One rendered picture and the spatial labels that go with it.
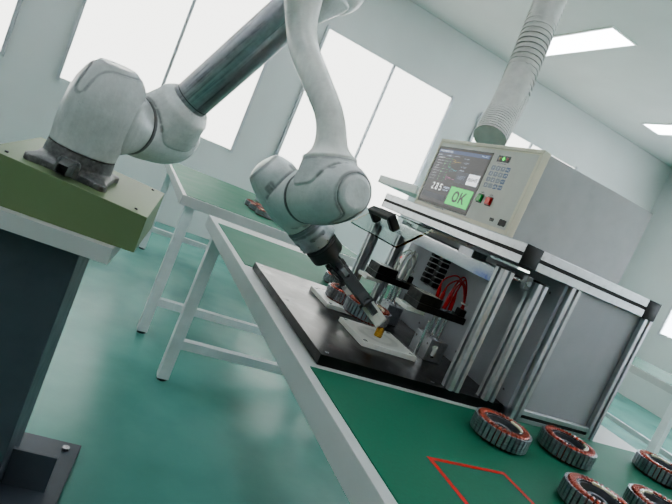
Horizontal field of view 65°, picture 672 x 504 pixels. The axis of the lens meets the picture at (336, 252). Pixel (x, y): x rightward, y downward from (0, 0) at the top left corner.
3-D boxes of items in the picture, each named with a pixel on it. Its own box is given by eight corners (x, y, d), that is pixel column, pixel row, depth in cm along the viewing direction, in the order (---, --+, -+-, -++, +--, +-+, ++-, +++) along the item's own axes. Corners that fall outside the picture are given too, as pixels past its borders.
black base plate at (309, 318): (316, 364, 99) (321, 353, 99) (252, 268, 157) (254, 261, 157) (499, 413, 118) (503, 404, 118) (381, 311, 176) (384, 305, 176)
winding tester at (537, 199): (505, 236, 117) (545, 149, 115) (413, 203, 157) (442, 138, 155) (617, 287, 133) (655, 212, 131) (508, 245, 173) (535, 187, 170)
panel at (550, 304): (506, 407, 117) (565, 284, 114) (382, 304, 177) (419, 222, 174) (509, 408, 117) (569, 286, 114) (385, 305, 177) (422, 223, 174)
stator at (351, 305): (352, 319, 116) (359, 304, 115) (335, 302, 126) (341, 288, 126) (393, 334, 120) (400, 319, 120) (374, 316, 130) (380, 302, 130)
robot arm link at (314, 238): (293, 240, 108) (309, 261, 110) (328, 213, 109) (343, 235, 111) (282, 230, 116) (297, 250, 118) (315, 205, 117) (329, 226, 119)
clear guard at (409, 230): (395, 248, 101) (408, 219, 100) (350, 222, 122) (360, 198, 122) (518, 297, 114) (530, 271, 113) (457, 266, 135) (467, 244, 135)
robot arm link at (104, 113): (31, 127, 121) (68, 37, 118) (94, 144, 138) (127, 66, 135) (77, 157, 116) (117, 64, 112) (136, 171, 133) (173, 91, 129)
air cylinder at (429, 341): (422, 359, 127) (432, 339, 127) (408, 346, 134) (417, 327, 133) (439, 364, 129) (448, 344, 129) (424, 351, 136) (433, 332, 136)
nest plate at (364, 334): (360, 346, 116) (363, 340, 116) (337, 320, 130) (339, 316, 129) (415, 362, 122) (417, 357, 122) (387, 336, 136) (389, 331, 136)
